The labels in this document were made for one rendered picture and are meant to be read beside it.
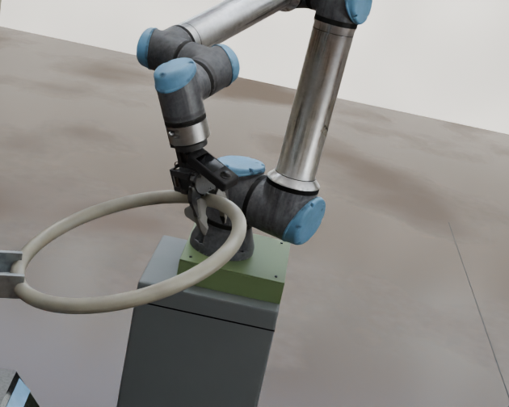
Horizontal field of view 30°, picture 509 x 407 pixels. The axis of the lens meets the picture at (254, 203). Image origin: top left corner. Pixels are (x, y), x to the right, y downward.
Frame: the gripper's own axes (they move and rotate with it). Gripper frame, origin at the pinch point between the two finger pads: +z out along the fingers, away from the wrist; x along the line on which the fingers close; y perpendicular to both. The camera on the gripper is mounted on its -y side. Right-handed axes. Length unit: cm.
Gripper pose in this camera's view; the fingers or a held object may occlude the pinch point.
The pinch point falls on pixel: (216, 224)
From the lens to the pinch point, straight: 211.8
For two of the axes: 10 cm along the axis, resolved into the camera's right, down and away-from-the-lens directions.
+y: -7.0, -1.7, 6.9
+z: 1.9, 8.9, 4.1
